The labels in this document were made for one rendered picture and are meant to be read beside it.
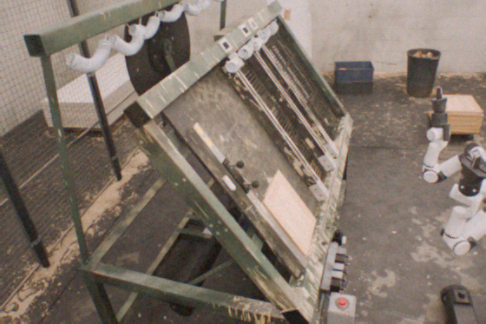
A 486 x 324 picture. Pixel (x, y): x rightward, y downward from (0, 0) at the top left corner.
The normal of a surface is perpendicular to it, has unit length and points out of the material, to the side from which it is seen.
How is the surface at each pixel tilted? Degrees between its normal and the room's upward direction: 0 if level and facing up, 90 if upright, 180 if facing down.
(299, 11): 90
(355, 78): 90
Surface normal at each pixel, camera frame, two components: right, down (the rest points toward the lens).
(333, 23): -0.22, 0.48
